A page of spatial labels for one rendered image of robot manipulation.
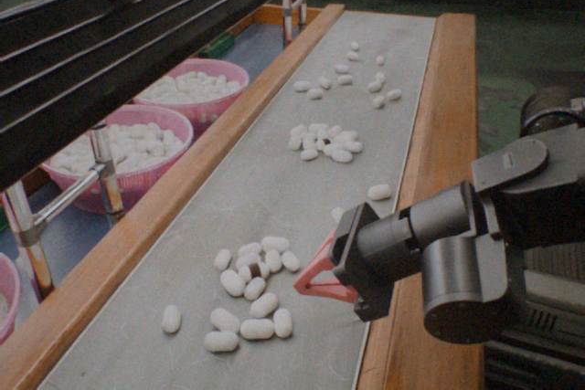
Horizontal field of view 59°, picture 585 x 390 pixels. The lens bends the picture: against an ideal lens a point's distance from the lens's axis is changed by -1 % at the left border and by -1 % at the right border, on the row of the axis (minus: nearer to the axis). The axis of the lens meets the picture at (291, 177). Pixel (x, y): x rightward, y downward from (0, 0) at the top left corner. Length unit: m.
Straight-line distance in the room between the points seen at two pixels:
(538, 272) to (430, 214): 0.75
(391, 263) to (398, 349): 0.13
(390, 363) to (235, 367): 0.16
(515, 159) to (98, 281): 0.47
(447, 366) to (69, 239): 0.59
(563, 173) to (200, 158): 0.59
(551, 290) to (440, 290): 0.76
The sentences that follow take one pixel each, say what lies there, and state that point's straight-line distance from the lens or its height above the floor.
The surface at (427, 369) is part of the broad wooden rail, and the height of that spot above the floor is 0.76.
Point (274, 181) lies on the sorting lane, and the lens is 0.83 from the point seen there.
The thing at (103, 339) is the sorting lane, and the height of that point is 0.74.
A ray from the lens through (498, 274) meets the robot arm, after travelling 0.38.
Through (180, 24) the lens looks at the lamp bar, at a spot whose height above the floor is 1.07.
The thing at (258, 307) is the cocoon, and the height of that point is 0.76.
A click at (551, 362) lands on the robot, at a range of 1.20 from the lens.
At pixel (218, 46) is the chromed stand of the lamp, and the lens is 1.56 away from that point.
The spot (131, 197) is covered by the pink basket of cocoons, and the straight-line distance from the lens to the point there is 0.88.
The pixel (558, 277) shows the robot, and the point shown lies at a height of 0.48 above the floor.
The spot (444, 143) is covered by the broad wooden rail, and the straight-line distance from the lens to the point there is 0.93.
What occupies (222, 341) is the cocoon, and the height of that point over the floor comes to 0.76.
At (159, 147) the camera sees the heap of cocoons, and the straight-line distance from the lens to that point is 0.95.
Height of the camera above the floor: 1.19
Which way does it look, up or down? 32 degrees down
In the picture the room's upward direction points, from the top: straight up
